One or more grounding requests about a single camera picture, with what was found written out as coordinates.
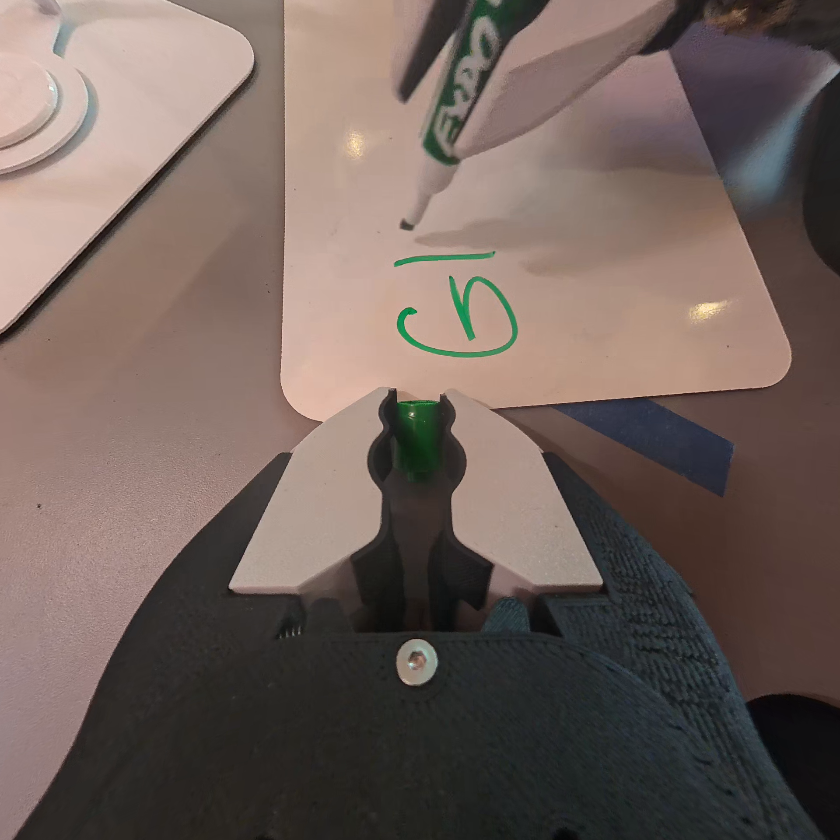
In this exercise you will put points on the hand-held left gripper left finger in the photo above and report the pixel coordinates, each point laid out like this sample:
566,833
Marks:
315,518

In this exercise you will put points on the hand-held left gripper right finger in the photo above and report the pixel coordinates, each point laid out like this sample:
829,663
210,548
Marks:
525,525

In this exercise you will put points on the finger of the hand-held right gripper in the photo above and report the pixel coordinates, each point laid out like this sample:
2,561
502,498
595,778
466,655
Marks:
558,59
420,46

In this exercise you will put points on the green dry erase marker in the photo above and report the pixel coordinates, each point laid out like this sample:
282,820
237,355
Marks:
459,85

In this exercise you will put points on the green marker cap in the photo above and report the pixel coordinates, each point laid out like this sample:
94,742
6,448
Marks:
418,436

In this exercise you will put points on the white whiteboard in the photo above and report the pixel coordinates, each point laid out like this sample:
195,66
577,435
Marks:
590,295

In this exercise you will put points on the blue tape strip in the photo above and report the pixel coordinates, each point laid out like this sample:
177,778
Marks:
669,439

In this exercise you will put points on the black textured cushion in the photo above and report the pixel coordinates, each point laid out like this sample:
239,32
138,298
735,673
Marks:
823,184

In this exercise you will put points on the white metal desk stand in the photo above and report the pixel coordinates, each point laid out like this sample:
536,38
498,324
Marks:
164,98

